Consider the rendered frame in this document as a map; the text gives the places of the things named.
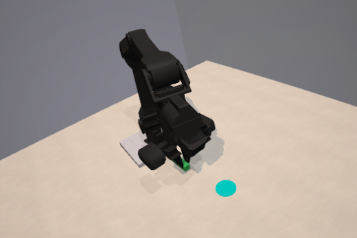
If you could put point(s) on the cyan circle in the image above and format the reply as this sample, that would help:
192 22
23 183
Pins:
225 188

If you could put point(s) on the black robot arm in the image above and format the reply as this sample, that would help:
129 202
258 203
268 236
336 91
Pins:
155 71

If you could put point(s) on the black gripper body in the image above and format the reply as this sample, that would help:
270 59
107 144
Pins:
153 156

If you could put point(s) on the green rectangular post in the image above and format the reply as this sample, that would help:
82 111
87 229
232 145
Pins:
186 166

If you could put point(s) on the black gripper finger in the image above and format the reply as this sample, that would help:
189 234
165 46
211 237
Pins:
177 158
187 159

